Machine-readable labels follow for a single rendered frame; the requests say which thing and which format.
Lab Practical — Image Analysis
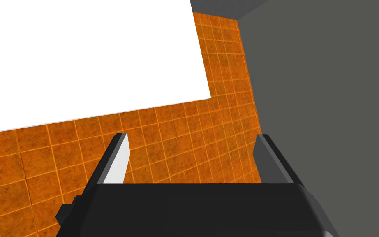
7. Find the white flat cupboard panel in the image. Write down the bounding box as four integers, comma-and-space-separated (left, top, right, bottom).
0, 0, 212, 135

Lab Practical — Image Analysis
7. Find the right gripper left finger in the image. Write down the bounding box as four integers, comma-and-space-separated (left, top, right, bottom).
87, 133, 131, 185

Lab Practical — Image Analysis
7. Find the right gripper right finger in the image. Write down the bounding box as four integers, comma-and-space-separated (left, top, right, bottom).
252, 133, 305, 186

